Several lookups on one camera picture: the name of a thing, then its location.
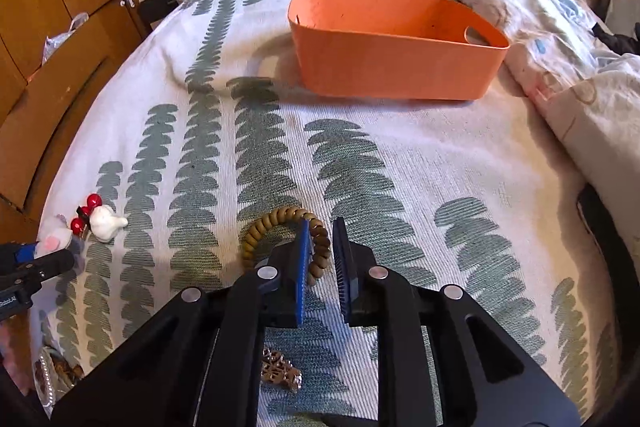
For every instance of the white plastic bag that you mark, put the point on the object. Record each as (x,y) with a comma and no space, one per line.
(60,39)

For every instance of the white garlic charm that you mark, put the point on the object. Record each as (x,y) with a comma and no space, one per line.
(105,222)

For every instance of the white plush mouse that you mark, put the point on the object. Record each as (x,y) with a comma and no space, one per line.
(55,237)

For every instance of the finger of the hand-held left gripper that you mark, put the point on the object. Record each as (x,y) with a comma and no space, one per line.
(52,263)
(25,250)

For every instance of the person's left forearm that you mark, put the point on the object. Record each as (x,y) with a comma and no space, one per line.
(12,357)

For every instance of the black clothes pile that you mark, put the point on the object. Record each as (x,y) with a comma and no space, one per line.
(617,39)

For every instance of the orange plastic basket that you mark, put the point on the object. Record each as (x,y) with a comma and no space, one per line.
(390,67)

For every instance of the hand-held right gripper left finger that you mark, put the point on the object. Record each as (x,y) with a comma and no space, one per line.
(302,267)

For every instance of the metal pendant charm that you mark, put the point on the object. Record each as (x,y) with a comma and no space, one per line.
(280,369)

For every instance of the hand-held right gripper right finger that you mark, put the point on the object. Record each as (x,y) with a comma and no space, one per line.
(342,267)

